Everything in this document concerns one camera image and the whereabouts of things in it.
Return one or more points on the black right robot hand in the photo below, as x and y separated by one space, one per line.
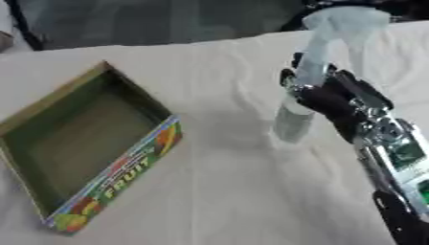
329 102

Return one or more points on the clear plastic bottle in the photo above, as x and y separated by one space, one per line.
313 57

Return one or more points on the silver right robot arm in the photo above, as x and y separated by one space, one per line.
394 166

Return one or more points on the cardboard box with green inside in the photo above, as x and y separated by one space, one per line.
84 143

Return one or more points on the black tripod leg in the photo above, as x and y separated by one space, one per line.
25 24

